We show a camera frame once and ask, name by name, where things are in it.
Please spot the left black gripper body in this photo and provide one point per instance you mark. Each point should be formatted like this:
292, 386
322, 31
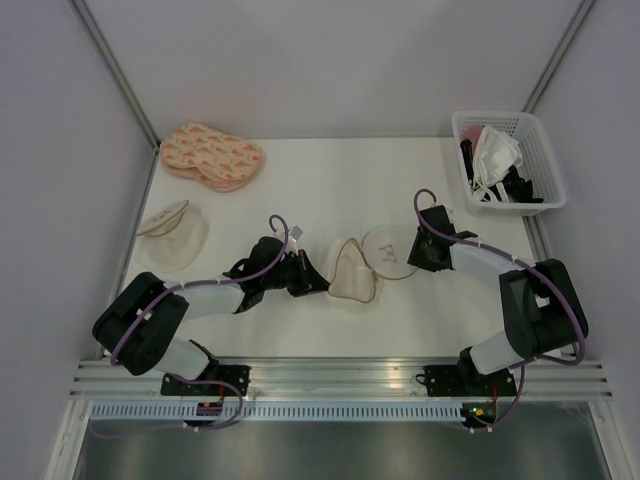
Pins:
292, 273

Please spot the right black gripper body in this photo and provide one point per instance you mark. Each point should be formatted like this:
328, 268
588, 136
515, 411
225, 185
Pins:
419, 255

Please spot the white round mesh laundry bag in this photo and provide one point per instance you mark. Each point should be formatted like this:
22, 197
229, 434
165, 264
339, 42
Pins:
357, 268

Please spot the white bra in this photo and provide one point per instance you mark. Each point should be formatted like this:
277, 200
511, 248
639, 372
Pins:
495, 152

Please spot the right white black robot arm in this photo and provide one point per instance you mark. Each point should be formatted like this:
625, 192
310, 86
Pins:
540, 308

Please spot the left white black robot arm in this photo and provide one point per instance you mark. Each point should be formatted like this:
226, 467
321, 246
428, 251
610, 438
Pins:
139, 328

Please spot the black bra in basket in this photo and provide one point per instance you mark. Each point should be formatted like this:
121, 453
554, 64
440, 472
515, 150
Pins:
513, 187

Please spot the pink bra in basket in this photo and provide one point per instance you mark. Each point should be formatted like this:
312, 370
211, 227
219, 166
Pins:
472, 134

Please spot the pink patterned laundry bag stack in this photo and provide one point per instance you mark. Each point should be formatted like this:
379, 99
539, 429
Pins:
220, 161

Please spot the white plastic basket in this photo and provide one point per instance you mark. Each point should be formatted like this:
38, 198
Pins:
540, 166

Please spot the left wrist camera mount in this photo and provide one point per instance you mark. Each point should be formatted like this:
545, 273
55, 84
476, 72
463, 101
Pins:
294, 235

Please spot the aluminium mounting rail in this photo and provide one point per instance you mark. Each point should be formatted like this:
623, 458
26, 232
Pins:
289, 379

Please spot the white slotted cable duct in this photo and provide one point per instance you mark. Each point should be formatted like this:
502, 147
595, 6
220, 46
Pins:
193, 411

